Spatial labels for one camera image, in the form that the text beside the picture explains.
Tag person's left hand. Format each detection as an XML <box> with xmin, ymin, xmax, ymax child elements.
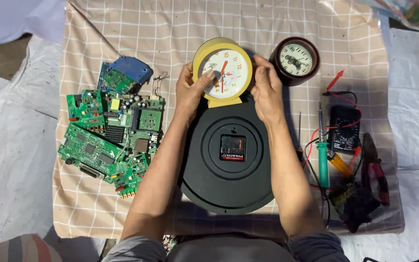
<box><xmin>175</xmin><ymin>62</ymin><xmax>217</xmax><ymax>123</ymax></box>

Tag person's right hand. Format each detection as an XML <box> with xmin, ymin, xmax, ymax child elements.
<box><xmin>250</xmin><ymin>55</ymin><xmax>287</xmax><ymax>125</ymax></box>

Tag yellow round alarm clock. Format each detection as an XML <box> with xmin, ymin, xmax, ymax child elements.
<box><xmin>192</xmin><ymin>37</ymin><xmax>254</xmax><ymax>109</ymax></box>

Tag small dark round clock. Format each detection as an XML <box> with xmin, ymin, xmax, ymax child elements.
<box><xmin>269</xmin><ymin>36</ymin><xmax>320</xmax><ymax>87</ymax></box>

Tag thin black screwdriver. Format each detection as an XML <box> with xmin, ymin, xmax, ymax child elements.
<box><xmin>296</xmin><ymin>111</ymin><xmax>304</xmax><ymax>163</ymax></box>

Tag large green main circuit board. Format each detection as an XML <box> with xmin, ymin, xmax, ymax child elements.
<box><xmin>101</xmin><ymin>90</ymin><xmax>166</xmax><ymax>158</ymax></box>

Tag blue plastic housing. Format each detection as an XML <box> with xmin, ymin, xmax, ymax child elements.
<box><xmin>108</xmin><ymin>56</ymin><xmax>154</xmax><ymax>86</ymax></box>

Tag black multimeter probe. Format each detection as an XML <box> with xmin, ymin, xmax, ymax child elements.
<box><xmin>322</xmin><ymin>90</ymin><xmax>358</xmax><ymax>105</ymax></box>

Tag red multimeter probe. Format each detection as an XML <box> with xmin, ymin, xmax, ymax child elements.
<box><xmin>302</xmin><ymin>70</ymin><xmax>363</xmax><ymax>169</ymax></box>

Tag small green board in housing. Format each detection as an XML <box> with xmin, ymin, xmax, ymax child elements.
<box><xmin>102</xmin><ymin>68</ymin><xmax>138</xmax><ymax>95</ymax></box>

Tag beige checked cloth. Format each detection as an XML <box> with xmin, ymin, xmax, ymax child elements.
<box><xmin>52</xmin><ymin>0</ymin><xmax>406</xmax><ymax>239</ymax></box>

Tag black multimeter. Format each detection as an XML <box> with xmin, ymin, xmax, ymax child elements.
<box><xmin>327</xmin><ymin>105</ymin><xmax>362</xmax><ymax>156</ymax></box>

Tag blue circuit board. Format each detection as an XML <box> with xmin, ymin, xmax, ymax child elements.
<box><xmin>96</xmin><ymin>62</ymin><xmax>113</xmax><ymax>92</ymax></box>

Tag small green board orange connectors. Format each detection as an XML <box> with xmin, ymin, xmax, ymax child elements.
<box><xmin>108</xmin><ymin>153</ymin><xmax>150</xmax><ymax>199</ymax></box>

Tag green board with red connectors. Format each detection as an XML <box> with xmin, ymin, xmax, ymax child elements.
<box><xmin>66</xmin><ymin>90</ymin><xmax>107</xmax><ymax>132</ymax></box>

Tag long green circuit board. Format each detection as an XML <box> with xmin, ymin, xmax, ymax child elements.
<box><xmin>57</xmin><ymin>123</ymin><xmax>125</xmax><ymax>179</ymax></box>

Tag dark bundle of cloth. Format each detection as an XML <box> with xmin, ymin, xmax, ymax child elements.
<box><xmin>329</xmin><ymin>178</ymin><xmax>382</xmax><ymax>234</ymax></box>

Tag person's grey clothing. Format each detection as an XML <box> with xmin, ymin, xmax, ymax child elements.
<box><xmin>101</xmin><ymin>232</ymin><xmax>352</xmax><ymax>262</ymax></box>

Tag white plastic sheet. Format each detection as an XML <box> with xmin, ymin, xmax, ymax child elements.
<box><xmin>0</xmin><ymin>28</ymin><xmax>419</xmax><ymax>262</ymax></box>

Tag pale blue cloth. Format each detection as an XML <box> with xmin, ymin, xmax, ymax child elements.
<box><xmin>0</xmin><ymin>0</ymin><xmax>67</xmax><ymax>47</ymax></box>

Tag striped cushion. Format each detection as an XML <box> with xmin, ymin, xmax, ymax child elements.
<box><xmin>0</xmin><ymin>234</ymin><xmax>63</xmax><ymax>262</ymax></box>

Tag loose thin wires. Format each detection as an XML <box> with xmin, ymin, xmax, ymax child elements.
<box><xmin>151</xmin><ymin>71</ymin><xmax>169</xmax><ymax>97</ymax></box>

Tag green handled soldering iron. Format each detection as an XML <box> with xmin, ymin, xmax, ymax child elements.
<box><xmin>316</xmin><ymin>101</ymin><xmax>331</xmax><ymax>188</ymax></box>

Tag large black round wall clock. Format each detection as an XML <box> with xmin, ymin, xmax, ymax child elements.
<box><xmin>179</xmin><ymin>92</ymin><xmax>276</xmax><ymax>216</ymax></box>

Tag yellow handled screwdriver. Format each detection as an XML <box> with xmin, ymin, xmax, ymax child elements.
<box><xmin>327</xmin><ymin>149</ymin><xmax>352</xmax><ymax>178</ymax></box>

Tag red handled pliers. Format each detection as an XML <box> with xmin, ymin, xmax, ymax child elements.
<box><xmin>360</xmin><ymin>132</ymin><xmax>391</xmax><ymax>206</ymax></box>

